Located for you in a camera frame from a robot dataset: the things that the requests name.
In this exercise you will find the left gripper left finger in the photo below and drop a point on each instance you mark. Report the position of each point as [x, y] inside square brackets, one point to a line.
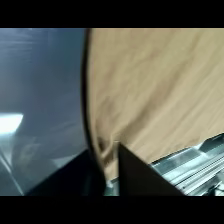
[73, 178]

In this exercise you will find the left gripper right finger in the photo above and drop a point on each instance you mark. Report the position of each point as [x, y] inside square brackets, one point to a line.
[140, 176]

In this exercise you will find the tan garment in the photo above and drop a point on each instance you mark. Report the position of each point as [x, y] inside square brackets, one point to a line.
[150, 90]

